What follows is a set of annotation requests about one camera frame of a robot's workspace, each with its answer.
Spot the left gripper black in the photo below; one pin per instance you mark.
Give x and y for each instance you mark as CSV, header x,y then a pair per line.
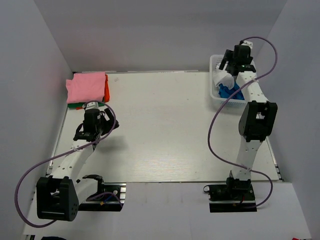
x,y
109,122

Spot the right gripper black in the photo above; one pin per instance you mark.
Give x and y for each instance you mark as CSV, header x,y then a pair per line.
x,y
228,57

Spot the white t shirt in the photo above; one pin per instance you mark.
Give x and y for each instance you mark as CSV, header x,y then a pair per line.
x,y
222,77

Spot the blue t shirt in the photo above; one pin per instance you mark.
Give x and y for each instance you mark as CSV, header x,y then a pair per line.
x,y
225,92

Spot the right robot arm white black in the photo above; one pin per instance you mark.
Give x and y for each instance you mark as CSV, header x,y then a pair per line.
x,y
256,122

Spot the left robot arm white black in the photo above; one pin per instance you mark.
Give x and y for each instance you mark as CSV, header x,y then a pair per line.
x,y
59,196

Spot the orange folded t shirt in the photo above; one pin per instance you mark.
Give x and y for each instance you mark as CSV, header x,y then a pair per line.
x,y
106,97

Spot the green folded t shirt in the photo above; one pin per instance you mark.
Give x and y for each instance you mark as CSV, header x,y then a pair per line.
x,y
86,105

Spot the pink folded t shirt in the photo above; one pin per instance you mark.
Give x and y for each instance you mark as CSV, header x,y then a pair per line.
x,y
85,87

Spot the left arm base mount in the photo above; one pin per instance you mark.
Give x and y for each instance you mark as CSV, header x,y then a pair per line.
x,y
111,198

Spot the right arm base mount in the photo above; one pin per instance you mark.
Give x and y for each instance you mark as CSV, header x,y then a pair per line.
x,y
235,201

